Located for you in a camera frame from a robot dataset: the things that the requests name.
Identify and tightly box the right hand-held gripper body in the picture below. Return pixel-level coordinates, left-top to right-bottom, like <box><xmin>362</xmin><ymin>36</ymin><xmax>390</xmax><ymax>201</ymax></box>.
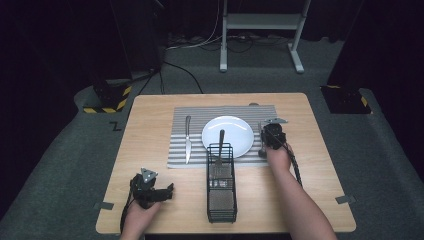
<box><xmin>263</xmin><ymin>117</ymin><xmax>289</xmax><ymax>151</ymax></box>

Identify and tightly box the metal table knife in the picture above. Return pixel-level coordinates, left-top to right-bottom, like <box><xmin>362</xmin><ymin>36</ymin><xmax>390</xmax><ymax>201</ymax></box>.
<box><xmin>184</xmin><ymin>115</ymin><xmax>193</xmax><ymax>165</ymax></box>

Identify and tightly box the person's right hand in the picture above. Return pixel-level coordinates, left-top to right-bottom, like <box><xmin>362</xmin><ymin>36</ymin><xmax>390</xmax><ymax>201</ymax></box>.
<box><xmin>265</xmin><ymin>143</ymin><xmax>294</xmax><ymax>172</ymax></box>

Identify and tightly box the black floor cable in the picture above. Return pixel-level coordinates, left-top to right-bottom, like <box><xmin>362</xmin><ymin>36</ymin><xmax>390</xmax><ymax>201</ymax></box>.
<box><xmin>162</xmin><ymin>60</ymin><xmax>205</xmax><ymax>95</ymax></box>

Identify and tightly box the white metal stand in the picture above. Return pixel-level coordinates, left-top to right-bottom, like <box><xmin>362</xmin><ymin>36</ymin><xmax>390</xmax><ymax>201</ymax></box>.
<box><xmin>218</xmin><ymin>0</ymin><xmax>313</xmax><ymax>75</ymax></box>

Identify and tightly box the grey white striped placemat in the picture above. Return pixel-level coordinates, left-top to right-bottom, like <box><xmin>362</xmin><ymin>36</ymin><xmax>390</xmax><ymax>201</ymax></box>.
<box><xmin>166</xmin><ymin>104</ymin><xmax>280</xmax><ymax>170</ymax></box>

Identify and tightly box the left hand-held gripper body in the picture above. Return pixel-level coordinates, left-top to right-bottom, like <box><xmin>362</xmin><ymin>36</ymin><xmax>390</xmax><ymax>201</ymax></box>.
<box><xmin>129</xmin><ymin>167</ymin><xmax>168</xmax><ymax>210</ymax></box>

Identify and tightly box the metal fork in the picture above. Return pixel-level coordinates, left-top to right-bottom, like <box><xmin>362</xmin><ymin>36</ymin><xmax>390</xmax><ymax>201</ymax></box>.
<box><xmin>213</xmin><ymin>129</ymin><xmax>228</xmax><ymax>169</ymax></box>

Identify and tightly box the black yellow striped base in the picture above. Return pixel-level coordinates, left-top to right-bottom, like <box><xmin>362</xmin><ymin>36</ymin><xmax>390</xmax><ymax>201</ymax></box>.
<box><xmin>319</xmin><ymin>84</ymin><xmax>373</xmax><ymax>115</ymax></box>
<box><xmin>82</xmin><ymin>79</ymin><xmax>133</xmax><ymax>115</ymax></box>

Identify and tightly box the tall black column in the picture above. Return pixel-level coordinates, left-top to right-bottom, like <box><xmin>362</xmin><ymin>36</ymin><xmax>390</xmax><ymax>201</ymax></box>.
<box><xmin>109</xmin><ymin>0</ymin><xmax>168</xmax><ymax>74</ymax></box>

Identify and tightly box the right gripper braided cable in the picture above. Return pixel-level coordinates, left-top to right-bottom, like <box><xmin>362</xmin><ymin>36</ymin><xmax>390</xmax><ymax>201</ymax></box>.
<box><xmin>281</xmin><ymin>141</ymin><xmax>304</xmax><ymax>188</ymax></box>

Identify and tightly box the black wire cutlery basket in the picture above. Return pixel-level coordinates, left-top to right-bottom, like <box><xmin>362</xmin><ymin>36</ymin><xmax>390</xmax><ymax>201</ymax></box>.
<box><xmin>206</xmin><ymin>142</ymin><xmax>239</xmax><ymax>224</ymax></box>

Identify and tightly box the grey tape piece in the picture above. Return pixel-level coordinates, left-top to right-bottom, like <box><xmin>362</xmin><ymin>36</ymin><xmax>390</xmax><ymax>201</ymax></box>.
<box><xmin>335</xmin><ymin>194</ymin><xmax>357</xmax><ymax>205</ymax></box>
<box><xmin>93</xmin><ymin>201</ymin><xmax>115</xmax><ymax>211</ymax></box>

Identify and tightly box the white round plate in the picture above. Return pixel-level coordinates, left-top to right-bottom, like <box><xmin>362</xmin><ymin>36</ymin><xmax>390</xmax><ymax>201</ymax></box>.
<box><xmin>201</xmin><ymin>115</ymin><xmax>255</xmax><ymax>160</ymax></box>

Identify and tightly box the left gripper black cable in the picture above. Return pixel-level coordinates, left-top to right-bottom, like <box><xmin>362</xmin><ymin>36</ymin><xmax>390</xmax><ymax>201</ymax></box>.
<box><xmin>119</xmin><ymin>185</ymin><xmax>136</xmax><ymax>232</ymax></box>

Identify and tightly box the person's left hand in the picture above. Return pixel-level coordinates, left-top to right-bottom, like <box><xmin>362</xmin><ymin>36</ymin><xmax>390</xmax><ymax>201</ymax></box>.
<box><xmin>120</xmin><ymin>199</ymin><xmax>162</xmax><ymax>236</ymax></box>

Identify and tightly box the metal spoon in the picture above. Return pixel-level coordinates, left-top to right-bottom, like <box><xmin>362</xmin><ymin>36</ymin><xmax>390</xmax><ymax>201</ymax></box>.
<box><xmin>257</xmin><ymin>121</ymin><xmax>268</xmax><ymax>159</ymax></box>

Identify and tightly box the white floor cable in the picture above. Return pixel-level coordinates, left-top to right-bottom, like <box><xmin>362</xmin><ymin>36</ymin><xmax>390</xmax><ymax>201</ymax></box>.
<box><xmin>165</xmin><ymin>0</ymin><xmax>225</xmax><ymax>52</ymax></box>

